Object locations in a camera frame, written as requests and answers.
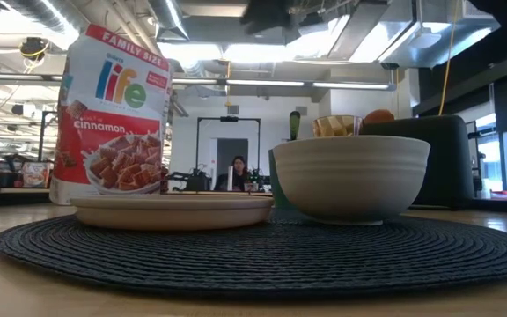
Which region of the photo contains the long ceiling light bar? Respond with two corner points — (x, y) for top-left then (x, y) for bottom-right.
(0, 72), (398, 92)

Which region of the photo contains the black metal rig frame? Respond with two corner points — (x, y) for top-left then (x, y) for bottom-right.
(195, 115), (262, 195)
(37, 109), (60, 165)

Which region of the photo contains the teal plastic cup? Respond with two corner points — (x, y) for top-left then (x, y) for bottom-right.
(268, 148), (297, 210)

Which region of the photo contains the beige shallow plate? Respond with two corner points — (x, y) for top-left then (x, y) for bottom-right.
(69, 194), (276, 232)

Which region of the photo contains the small background food box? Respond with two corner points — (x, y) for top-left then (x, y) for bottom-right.
(21, 161), (52, 189)

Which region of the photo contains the black ceiling cable reel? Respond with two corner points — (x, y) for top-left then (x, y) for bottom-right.
(18, 36), (50, 62)

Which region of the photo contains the dark round woven placemat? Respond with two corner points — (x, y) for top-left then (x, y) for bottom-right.
(0, 206), (507, 301)

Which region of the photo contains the person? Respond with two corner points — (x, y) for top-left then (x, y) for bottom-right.
(214, 155), (252, 192)

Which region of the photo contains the orange fruit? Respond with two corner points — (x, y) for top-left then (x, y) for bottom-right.
(363, 108), (396, 124)

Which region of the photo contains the Life cinnamon cereal box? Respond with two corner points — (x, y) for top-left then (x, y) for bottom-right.
(48, 23), (173, 207)

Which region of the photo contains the yellow hanging cable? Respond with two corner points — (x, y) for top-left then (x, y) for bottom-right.
(437, 0), (462, 117)

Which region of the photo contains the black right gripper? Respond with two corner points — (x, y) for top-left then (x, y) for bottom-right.
(239, 0), (297, 37)

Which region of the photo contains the teal handled spoon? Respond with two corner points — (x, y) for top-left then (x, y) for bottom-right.
(289, 110), (302, 143)

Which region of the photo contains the black toaster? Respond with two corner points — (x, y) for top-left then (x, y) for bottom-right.
(358, 114), (475, 210)

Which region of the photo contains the cream ribbed ceramic bowl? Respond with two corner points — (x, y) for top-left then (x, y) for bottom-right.
(272, 135), (431, 226)

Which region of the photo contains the silver spiral ventilation duct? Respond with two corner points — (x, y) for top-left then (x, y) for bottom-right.
(2, 0), (176, 121)

